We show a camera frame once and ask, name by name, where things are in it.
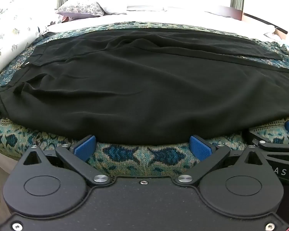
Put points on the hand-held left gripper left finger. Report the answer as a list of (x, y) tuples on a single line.
[(85, 147)]

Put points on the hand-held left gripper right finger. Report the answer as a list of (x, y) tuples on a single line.
[(200, 149)]

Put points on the black pants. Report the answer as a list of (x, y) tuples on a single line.
[(134, 89)]

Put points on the teal patterned blanket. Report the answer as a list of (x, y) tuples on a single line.
[(139, 157)]

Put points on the white crumpled cloth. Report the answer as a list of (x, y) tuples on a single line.
[(285, 39)]

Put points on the white bed sheet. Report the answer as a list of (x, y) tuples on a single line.
[(159, 16)]

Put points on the grey floral pillow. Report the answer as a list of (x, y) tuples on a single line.
[(81, 8)]

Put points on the large white floral cushion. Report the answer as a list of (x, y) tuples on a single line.
[(9, 28)]

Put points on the plain white pillow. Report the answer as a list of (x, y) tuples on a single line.
[(113, 8)]

